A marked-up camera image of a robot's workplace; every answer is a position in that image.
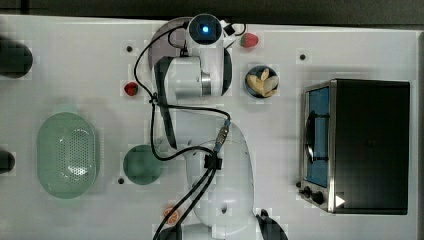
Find banana pieces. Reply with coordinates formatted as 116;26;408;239
247;68;279;98

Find black steel toaster oven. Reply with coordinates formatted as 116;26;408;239
296;79;410;215

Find black cylinder upper left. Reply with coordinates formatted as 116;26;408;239
0;37;33;78

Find black cylinder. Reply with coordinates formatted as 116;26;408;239
0;150;15;174
0;37;33;78

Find green round plate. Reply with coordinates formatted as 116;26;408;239
123;145;162;185

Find red strawberry left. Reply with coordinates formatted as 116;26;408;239
124;82;138;96

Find green perforated colander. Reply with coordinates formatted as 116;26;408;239
36;112;98;199

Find red strawberry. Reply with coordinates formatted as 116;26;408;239
124;82;138;96
240;33;259;48

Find orange slice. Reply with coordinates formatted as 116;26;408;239
163;206;180;225

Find blue bowl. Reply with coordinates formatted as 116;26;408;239
245;66;279;98

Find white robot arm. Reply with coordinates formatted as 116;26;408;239
153;14;288;240

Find black cylinder lower left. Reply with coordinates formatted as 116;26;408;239
0;150;15;174

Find red strawberry top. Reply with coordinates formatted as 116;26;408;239
240;33;259;48

